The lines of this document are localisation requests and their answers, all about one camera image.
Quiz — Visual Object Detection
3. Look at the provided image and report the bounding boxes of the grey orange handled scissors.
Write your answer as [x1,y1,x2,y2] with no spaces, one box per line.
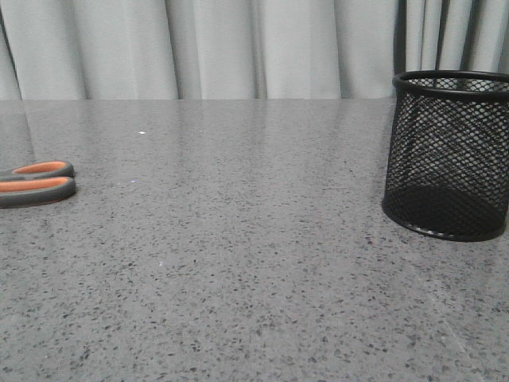
[1,161,76,209]

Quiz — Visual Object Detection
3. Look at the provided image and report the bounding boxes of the black mesh metal bucket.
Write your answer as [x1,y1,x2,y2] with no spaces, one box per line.
[382,70,508,242]

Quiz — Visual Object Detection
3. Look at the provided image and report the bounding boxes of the grey pleated curtain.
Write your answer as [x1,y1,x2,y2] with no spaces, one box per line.
[1,1,508,99]

